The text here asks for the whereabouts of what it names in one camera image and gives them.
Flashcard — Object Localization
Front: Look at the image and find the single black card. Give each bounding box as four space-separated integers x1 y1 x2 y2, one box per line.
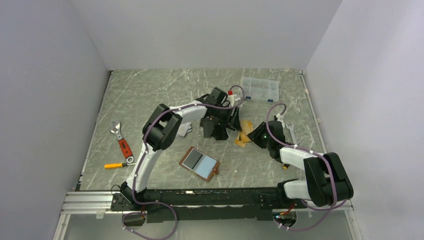
182 148 203 169

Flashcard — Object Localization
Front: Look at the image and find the silver open-end spanner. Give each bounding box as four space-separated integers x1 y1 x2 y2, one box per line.
285 122 299 145

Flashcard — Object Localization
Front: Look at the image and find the clear plastic organizer box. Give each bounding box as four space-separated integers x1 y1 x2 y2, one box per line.
241 76 280 103

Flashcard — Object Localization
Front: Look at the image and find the yellow handled screwdriver left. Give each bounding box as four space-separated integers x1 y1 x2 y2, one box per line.
104 162 135 169

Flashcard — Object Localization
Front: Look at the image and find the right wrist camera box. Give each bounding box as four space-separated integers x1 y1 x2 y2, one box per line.
274 113 284 123

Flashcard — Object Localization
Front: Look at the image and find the orange card stack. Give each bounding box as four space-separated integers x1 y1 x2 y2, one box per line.
234 120 254 148

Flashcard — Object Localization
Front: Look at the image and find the red handled adjustable wrench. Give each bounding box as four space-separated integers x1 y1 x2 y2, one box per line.
110 120 135 164

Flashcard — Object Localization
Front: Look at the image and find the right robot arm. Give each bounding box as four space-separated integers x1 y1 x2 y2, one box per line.
247 120 354 208

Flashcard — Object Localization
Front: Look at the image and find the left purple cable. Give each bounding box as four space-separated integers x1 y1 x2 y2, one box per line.
121 85 246 240

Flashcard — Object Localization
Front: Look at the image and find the brown leather card holder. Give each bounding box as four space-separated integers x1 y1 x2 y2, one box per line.
179 146 221 182

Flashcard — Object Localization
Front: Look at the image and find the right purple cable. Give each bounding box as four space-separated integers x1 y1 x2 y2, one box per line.
265 103 349 232

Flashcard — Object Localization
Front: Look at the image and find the purple cable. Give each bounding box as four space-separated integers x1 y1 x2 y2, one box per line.
265 103 349 232
121 85 246 240

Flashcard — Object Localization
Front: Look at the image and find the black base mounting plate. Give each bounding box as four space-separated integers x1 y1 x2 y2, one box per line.
110 187 308 223

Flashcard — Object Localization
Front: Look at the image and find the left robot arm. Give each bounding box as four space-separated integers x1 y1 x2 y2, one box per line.
120 87 245 210

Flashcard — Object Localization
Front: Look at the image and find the aluminium rail frame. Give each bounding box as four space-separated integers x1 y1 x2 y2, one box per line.
54 190 363 240

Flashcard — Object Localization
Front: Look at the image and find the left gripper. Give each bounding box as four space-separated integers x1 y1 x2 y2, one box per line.
214 104 242 133

